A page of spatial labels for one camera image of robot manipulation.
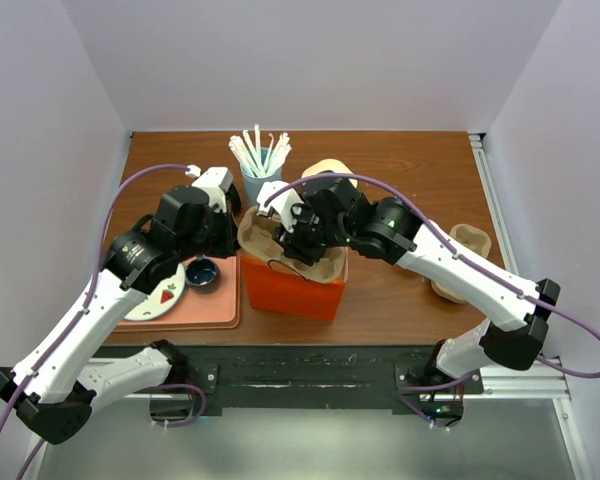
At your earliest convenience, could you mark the white wrapped straws bundle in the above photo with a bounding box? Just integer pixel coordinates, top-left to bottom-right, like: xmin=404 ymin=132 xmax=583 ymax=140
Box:
xmin=228 ymin=124 xmax=292 ymax=179

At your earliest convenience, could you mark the white fruit pattern plate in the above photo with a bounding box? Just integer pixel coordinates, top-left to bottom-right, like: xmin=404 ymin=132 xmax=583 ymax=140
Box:
xmin=124 ymin=264 xmax=186 ymax=323

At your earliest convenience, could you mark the pink plastic tray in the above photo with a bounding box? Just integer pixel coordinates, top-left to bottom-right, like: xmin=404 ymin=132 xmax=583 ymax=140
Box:
xmin=114 ymin=257 xmax=240 ymax=333

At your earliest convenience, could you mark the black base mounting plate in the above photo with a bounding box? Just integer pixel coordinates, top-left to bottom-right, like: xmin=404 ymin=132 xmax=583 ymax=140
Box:
xmin=157 ymin=340 xmax=456 ymax=416

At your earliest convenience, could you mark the aluminium frame rail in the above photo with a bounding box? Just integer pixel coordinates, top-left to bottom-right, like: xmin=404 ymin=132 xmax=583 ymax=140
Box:
xmin=480 ymin=362 xmax=570 ymax=400

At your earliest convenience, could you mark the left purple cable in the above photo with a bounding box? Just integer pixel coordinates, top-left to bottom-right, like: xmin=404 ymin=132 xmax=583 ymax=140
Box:
xmin=0 ymin=163 xmax=209 ymax=480

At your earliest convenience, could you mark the purple cable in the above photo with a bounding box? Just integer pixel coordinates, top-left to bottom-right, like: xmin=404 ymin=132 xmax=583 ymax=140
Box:
xmin=0 ymin=163 xmax=209 ymax=480
xmin=267 ymin=172 xmax=600 ymax=429

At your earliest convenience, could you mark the dark blue mug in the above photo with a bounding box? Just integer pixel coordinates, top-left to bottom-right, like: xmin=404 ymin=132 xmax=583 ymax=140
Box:
xmin=185 ymin=257 xmax=221 ymax=294

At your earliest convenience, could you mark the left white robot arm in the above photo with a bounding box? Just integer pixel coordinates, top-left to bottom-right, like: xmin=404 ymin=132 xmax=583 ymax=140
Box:
xmin=0 ymin=206 xmax=238 ymax=445

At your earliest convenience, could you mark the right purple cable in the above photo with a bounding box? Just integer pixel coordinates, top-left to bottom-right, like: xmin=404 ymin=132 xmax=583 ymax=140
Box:
xmin=267 ymin=172 xmax=600 ymax=429

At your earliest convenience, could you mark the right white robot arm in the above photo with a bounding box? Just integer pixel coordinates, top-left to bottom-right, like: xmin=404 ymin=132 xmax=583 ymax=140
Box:
xmin=257 ymin=180 xmax=560 ymax=393

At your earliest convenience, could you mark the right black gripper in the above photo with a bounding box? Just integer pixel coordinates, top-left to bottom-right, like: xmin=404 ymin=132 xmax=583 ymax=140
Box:
xmin=273 ymin=198 xmax=352 ymax=264

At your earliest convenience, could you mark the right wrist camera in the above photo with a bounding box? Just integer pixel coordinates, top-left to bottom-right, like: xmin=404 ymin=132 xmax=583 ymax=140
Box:
xmin=256 ymin=180 xmax=304 ymax=233

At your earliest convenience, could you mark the cream square bowl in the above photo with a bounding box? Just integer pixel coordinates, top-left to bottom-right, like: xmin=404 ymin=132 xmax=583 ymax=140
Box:
xmin=301 ymin=158 xmax=352 ymax=178

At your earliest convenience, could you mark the blue straw holder cup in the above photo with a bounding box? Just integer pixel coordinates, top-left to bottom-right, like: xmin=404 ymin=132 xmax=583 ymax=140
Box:
xmin=238 ymin=148 xmax=282 ymax=206

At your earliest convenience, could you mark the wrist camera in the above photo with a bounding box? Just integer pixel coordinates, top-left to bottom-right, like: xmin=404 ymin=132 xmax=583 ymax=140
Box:
xmin=256 ymin=180 xmax=304 ymax=233
xmin=150 ymin=166 xmax=235 ymax=237

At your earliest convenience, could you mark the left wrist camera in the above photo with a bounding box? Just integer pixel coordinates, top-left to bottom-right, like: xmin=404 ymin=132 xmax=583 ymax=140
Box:
xmin=150 ymin=166 xmax=235 ymax=237

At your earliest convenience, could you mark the stack of black lids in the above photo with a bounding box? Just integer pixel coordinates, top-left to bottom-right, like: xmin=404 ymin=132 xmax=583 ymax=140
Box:
xmin=226 ymin=183 xmax=242 ymax=215

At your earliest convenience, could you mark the orange paper gift bag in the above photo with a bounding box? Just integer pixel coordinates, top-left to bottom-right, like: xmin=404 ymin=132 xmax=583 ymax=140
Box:
xmin=240 ymin=255 xmax=349 ymax=322

